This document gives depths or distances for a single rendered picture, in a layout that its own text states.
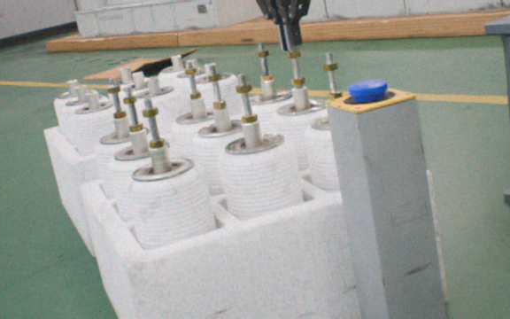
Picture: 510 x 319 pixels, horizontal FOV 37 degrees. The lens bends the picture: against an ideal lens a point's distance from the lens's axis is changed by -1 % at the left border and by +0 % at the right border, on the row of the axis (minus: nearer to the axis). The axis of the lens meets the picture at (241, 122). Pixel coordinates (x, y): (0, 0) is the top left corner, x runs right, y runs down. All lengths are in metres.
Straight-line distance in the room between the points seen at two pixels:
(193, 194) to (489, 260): 0.46
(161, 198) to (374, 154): 0.25
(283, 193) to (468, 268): 0.33
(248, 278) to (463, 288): 0.32
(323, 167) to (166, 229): 0.22
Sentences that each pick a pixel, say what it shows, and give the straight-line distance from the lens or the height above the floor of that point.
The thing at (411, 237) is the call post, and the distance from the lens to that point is 0.81.
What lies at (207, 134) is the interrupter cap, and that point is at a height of 0.25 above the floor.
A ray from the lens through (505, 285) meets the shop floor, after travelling 1.06.
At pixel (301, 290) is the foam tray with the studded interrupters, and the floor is 0.09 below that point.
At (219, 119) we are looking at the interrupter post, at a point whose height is 0.27.
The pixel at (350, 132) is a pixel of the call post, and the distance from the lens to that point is 0.77.
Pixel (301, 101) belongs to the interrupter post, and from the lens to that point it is 1.06.
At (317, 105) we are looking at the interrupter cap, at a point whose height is 0.25.
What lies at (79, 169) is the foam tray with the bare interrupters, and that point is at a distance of 1.36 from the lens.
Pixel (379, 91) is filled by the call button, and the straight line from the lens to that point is 0.77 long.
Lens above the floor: 0.49
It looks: 13 degrees down
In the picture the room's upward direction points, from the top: 11 degrees counter-clockwise
